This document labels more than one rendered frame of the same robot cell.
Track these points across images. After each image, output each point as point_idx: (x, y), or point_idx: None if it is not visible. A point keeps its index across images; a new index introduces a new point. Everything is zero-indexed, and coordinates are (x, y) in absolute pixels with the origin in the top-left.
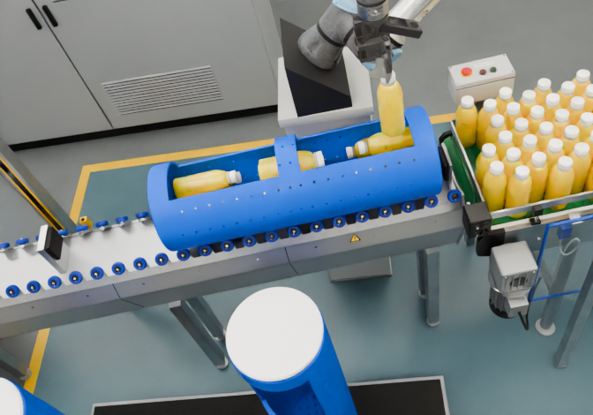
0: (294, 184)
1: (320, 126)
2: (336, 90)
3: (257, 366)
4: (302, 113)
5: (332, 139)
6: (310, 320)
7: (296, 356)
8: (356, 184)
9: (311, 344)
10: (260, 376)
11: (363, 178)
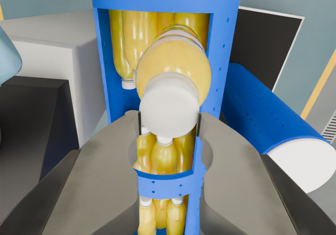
0: (202, 175)
1: (83, 111)
2: (52, 117)
3: (316, 182)
4: (76, 146)
5: (111, 104)
6: (304, 147)
7: (326, 160)
8: (219, 106)
9: (325, 149)
10: (324, 181)
11: (219, 98)
